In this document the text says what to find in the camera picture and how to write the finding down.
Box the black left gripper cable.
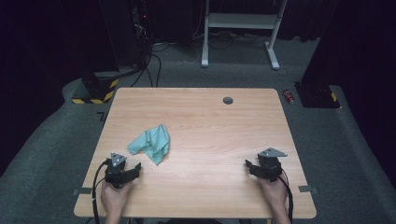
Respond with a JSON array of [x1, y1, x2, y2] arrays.
[[92, 159, 110, 224]]

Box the grey tape strip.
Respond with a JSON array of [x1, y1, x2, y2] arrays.
[[72, 187, 93, 196], [298, 185, 318, 194]]

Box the black floor cables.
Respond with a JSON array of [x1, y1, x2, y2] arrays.
[[130, 41, 171, 89]]

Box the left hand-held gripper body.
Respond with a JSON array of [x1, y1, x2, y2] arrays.
[[105, 151, 129, 189]]

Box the person's left hand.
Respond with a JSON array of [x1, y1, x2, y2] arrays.
[[100, 181, 132, 216]]

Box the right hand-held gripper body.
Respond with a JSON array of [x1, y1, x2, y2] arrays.
[[257, 147, 289, 183]]

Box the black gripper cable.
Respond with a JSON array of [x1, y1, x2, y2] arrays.
[[277, 173, 294, 224], [92, 159, 110, 224]]

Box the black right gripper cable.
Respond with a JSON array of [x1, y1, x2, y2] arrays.
[[277, 173, 294, 224]]

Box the black yellow striped stand base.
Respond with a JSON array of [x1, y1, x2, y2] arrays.
[[72, 71, 120, 105]]

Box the teal microfibre cloth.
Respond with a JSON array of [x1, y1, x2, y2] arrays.
[[126, 123, 172, 166]]

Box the dark equipment rack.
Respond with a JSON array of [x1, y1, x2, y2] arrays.
[[130, 0, 154, 68]]

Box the white metal stand frame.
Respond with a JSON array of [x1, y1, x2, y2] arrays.
[[201, 0, 289, 71]]

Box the red can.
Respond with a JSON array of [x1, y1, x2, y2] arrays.
[[282, 89, 295, 105]]

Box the person's right hand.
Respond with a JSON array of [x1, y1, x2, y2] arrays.
[[257, 176, 288, 210]]

